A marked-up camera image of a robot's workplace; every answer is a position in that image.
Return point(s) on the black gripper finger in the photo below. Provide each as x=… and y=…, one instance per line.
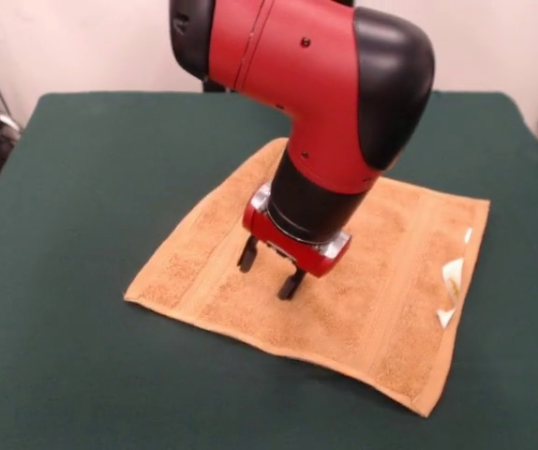
x=292, y=283
x=249, y=255

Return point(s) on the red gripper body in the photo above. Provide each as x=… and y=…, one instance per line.
x=292, y=246

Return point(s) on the orange terry towel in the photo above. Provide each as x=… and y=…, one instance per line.
x=367, y=290

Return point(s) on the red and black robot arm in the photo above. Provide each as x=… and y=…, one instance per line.
x=325, y=108

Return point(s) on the dark green table cloth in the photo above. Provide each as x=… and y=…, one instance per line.
x=86, y=281

